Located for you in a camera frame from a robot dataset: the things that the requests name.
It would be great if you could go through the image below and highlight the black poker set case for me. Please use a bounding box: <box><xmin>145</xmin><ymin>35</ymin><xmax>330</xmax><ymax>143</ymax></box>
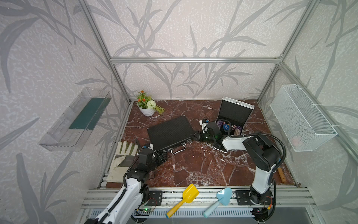
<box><xmin>147</xmin><ymin>115</ymin><xmax>195</xmax><ymax>155</ymax></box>

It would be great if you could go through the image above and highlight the silver poker set case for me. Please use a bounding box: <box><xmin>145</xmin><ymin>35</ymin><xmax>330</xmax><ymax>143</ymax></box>
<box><xmin>216</xmin><ymin>97</ymin><xmax>255</xmax><ymax>135</ymax></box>

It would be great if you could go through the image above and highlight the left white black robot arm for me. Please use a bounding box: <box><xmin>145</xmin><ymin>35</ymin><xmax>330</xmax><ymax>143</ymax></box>
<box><xmin>85</xmin><ymin>147</ymin><xmax>167</xmax><ymax>224</ymax></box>

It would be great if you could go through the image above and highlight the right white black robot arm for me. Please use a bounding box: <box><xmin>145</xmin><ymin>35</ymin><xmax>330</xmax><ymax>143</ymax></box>
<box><xmin>194</xmin><ymin>119</ymin><xmax>286</xmax><ymax>205</ymax></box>

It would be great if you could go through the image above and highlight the yellow toy shovel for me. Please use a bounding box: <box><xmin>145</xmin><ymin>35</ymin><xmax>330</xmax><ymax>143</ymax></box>
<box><xmin>166</xmin><ymin>184</ymin><xmax>199</xmax><ymax>218</ymax></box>

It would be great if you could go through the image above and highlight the potted plant white pot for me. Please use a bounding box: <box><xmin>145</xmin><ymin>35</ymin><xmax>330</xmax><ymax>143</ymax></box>
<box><xmin>137</xmin><ymin>90</ymin><xmax>165</xmax><ymax>117</ymax></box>

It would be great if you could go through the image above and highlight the light blue toy trowel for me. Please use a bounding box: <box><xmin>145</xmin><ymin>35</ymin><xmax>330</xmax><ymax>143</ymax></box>
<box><xmin>203</xmin><ymin>187</ymin><xmax>233</xmax><ymax>218</ymax></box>

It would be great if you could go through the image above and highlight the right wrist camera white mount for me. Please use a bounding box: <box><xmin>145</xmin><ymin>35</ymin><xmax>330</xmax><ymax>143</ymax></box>
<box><xmin>199</xmin><ymin>119</ymin><xmax>209</xmax><ymax>133</ymax></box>

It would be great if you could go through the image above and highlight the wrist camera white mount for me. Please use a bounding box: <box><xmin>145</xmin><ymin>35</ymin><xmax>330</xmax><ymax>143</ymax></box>
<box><xmin>199</xmin><ymin>119</ymin><xmax>209</xmax><ymax>133</ymax></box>
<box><xmin>142</xmin><ymin>143</ymin><xmax>153</xmax><ymax>151</ymax></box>

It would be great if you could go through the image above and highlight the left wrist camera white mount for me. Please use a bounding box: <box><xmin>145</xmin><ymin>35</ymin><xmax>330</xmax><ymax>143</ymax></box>
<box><xmin>142</xmin><ymin>143</ymin><xmax>153</xmax><ymax>151</ymax></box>

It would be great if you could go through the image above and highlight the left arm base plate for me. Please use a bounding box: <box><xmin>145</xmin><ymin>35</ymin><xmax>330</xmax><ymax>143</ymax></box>
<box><xmin>141</xmin><ymin>190</ymin><xmax>163</xmax><ymax>206</ymax></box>

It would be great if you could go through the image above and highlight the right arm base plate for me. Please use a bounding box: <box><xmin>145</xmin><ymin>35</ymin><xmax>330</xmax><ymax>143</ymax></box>
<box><xmin>233</xmin><ymin>189</ymin><xmax>273</xmax><ymax>206</ymax></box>

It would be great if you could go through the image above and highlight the blue garden fork wooden handle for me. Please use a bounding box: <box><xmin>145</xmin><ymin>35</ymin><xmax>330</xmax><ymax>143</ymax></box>
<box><xmin>277</xmin><ymin>167</ymin><xmax>287</xmax><ymax>183</ymax></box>

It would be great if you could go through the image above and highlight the clear plastic wall shelf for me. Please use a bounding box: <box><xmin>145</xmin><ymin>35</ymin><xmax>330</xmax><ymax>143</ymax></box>
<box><xmin>39</xmin><ymin>87</ymin><xmax>112</xmax><ymax>152</ymax></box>

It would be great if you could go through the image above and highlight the white wire mesh basket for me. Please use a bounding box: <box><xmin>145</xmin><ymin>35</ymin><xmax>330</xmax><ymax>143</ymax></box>
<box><xmin>270</xmin><ymin>85</ymin><xmax>337</xmax><ymax>152</ymax></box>

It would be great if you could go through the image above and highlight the aluminium front rail frame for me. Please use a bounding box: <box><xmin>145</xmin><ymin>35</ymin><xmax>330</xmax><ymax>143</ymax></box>
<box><xmin>79</xmin><ymin>186</ymin><xmax>317</xmax><ymax>209</ymax></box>

